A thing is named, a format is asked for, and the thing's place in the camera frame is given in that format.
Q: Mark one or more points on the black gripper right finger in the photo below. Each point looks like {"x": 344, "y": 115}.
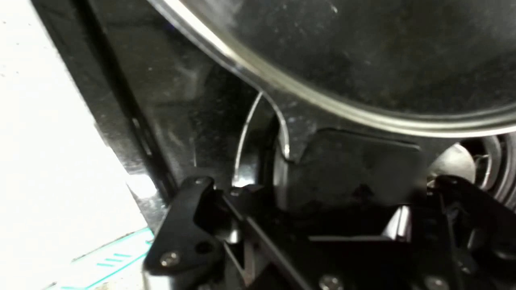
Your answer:
{"x": 429, "y": 242}

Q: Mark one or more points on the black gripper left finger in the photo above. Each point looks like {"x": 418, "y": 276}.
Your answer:
{"x": 179, "y": 242}

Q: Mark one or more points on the black electric stove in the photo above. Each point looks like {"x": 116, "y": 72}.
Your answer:
{"x": 162, "y": 107}

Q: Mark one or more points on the glass frying pan lid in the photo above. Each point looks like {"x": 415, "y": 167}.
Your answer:
{"x": 376, "y": 54}

